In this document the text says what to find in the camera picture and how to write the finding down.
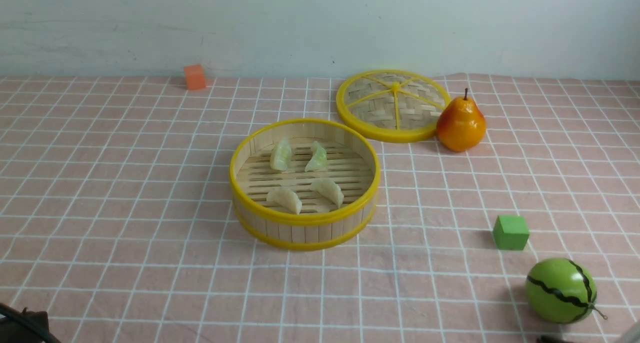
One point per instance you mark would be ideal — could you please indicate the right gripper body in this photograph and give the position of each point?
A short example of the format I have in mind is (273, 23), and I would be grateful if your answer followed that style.
(632, 335)

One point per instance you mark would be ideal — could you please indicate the green cube block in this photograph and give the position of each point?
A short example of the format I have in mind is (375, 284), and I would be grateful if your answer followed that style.
(510, 232)

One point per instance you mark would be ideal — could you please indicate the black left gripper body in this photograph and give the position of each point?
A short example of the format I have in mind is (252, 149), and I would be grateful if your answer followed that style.
(25, 326)

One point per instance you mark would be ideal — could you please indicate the bamboo steamer tray yellow rims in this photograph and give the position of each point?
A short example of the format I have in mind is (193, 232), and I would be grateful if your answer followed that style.
(352, 163)

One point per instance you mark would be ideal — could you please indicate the toy orange pear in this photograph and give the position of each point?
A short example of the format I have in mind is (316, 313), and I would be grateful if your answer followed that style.
(461, 126)

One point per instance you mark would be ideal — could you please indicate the orange cube block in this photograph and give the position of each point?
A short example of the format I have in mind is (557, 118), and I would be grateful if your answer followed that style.
(195, 77)

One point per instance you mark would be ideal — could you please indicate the green dumpling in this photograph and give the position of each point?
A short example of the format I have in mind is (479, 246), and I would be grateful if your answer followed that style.
(280, 157)
(319, 159)

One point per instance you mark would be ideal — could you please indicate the toy watermelon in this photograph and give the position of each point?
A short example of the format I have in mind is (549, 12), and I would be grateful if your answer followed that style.
(561, 291)

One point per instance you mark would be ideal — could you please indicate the bamboo steamer lid yellow rim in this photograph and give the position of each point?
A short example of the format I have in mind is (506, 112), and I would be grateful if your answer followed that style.
(391, 105)

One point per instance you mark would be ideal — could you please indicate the white dumpling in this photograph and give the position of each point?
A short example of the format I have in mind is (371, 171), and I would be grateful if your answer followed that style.
(286, 198)
(329, 190)

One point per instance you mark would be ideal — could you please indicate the pink grid tablecloth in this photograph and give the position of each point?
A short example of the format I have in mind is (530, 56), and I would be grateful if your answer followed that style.
(116, 215)

